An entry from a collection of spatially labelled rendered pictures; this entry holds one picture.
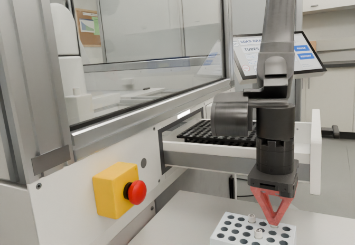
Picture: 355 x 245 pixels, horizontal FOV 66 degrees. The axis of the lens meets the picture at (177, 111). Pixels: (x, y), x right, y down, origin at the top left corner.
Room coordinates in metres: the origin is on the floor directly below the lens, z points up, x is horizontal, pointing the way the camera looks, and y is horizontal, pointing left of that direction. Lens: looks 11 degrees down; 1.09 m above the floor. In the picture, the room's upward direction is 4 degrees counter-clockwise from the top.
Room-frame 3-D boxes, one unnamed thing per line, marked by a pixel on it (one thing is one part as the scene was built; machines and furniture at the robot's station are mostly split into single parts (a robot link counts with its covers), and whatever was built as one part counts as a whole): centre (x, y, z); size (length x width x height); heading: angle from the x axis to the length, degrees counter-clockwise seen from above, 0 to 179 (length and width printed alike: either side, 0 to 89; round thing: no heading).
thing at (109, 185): (0.44, 0.11, 0.88); 0.07 x 0.05 x 0.07; 153
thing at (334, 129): (0.58, -0.33, 0.91); 0.07 x 0.04 x 0.01; 153
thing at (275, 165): (0.41, -0.15, 0.92); 0.10 x 0.07 x 0.07; 151
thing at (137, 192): (0.42, 0.08, 0.88); 0.04 x 0.03 x 0.04; 153
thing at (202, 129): (0.68, -0.13, 0.87); 0.22 x 0.18 x 0.06; 63
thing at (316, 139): (0.59, -0.31, 0.87); 0.29 x 0.02 x 0.11; 153
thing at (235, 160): (0.69, -0.12, 0.86); 0.40 x 0.26 x 0.06; 63
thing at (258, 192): (0.42, -0.15, 0.85); 0.07 x 0.07 x 0.09; 61
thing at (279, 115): (0.42, -0.15, 0.98); 0.07 x 0.06 x 0.07; 72
